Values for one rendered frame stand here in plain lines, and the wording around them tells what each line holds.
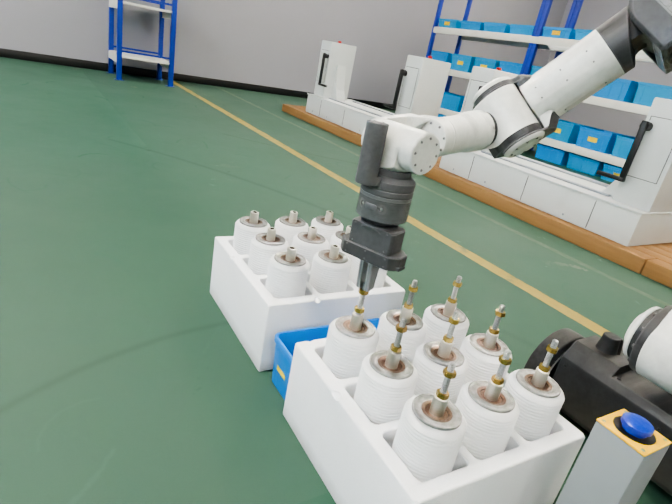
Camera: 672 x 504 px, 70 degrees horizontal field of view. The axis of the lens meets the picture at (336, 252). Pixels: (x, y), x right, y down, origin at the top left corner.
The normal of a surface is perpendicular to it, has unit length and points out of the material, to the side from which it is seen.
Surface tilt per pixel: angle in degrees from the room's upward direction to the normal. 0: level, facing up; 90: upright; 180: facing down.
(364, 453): 90
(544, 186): 90
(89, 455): 0
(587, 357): 46
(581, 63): 83
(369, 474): 90
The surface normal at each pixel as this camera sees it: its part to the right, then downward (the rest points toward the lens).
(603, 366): -0.47, -0.60
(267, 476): 0.18, -0.91
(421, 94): 0.51, 0.41
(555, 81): -0.58, 0.08
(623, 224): -0.84, 0.05
